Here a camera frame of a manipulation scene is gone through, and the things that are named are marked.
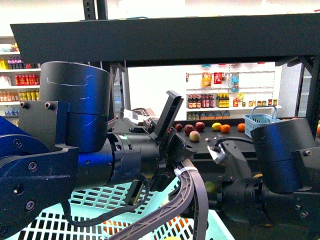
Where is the black metal display shelf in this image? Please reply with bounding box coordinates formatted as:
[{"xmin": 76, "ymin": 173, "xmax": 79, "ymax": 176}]
[{"xmin": 9, "ymin": 0, "xmax": 320, "ymax": 161}]

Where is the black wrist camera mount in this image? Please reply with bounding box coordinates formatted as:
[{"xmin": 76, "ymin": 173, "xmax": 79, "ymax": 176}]
[{"xmin": 152, "ymin": 90, "xmax": 184, "ymax": 141}]

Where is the orange beside lemon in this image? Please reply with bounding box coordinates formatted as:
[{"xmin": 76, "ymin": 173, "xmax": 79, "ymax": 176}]
[{"xmin": 220, "ymin": 124, "xmax": 231, "ymax": 134}]

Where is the white back store shelving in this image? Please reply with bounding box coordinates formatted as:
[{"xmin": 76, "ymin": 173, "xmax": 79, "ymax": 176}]
[{"xmin": 184, "ymin": 62, "xmax": 282, "ymax": 120}]

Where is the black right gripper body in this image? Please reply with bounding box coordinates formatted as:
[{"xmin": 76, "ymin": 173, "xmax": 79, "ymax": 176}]
[{"xmin": 191, "ymin": 136, "xmax": 265, "ymax": 225}]

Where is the yellow lemon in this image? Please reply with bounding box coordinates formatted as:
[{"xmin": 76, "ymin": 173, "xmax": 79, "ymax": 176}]
[
  {"xmin": 164, "ymin": 236, "xmax": 181, "ymax": 240},
  {"xmin": 211, "ymin": 122, "xmax": 222, "ymax": 132}
]

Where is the dark plum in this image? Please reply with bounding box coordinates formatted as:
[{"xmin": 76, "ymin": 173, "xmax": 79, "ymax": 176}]
[{"xmin": 174, "ymin": 123, "xmax": 183, "ymax": 132}]

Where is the yellow lemon on shelf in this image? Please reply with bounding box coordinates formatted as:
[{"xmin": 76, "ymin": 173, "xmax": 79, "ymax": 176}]
[{"xmin": 211, "ymin": 122, "xmax": 222, "ymax": 132}]

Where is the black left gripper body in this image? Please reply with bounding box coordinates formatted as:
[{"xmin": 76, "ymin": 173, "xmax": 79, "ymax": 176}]
[{"xmin": 106, "ymin": 107, "xmax": 198, "ymax": 187}]

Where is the light blue basket on shelf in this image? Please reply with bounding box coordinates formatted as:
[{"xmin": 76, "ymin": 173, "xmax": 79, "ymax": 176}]
[{"xmin": 243, "ymin": 105, "xmax": 281, "ymax": 138}]

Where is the red apple left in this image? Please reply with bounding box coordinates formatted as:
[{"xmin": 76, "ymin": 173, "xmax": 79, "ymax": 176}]
[{"xmin": 184, "ymin": 124, "xmax": 194, "ymax": 136}]

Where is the white left store shelving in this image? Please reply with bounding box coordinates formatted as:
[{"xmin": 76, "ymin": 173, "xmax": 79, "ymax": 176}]
[{"xmin": 0, "ymin": 36, "xmax": 41, "ymax": 118}]

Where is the red apple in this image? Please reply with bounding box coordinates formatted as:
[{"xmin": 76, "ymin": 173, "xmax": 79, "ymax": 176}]
[
  {"xmin": 194, "ymin": 121, "xmax": 206, "ymax": 133},
  {"xmin": 184, "ymin": 124, "xmax": 194, "ymax": 136}
]

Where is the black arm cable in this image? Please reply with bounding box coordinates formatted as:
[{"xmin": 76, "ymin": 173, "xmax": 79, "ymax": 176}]
[{"xmin": 60, "ymin": 174, "xmax": 151, "ymax": 228}]

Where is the red apple right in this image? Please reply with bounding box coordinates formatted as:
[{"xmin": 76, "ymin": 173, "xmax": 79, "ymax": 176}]
[{"xmin": 194, "ymin": 121, "xmax": 206, "ymax": 133}]

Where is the orange near blue basket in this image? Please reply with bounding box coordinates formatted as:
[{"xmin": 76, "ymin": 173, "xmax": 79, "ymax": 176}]
[{"xmin": 237, "ymin": 123, "xmax": 246, "ymax": 133}]

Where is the teal plastic basket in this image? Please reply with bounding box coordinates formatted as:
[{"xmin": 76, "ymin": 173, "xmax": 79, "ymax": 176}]
[{"xmin": 7, "ymin": 177, "xmax": 236, "ymax": 240}]

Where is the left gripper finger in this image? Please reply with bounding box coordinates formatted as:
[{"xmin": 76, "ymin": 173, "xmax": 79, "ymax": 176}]
[
  {"xmin": 110, "ymin": 168, "xmax": 197, "ymax": 240},
  {"xmin": 182, "ymin": 158, "xmax": 209, "ymax": 240}
]

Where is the pink peach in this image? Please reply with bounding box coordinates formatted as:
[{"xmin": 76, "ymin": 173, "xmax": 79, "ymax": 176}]
[{"xmin": 189, "ymin": 130, "xmax": 201, "ymax": 142}]

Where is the white store shelving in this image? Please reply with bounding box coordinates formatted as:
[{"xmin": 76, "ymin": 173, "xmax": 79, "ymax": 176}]
[
  {"xmin": 0, "ymin": 36, "xmax": 41, "ymax": 118},
  {"xmin": 184, "ymin": 62, "xmax": 282, "ymax": 120}
]

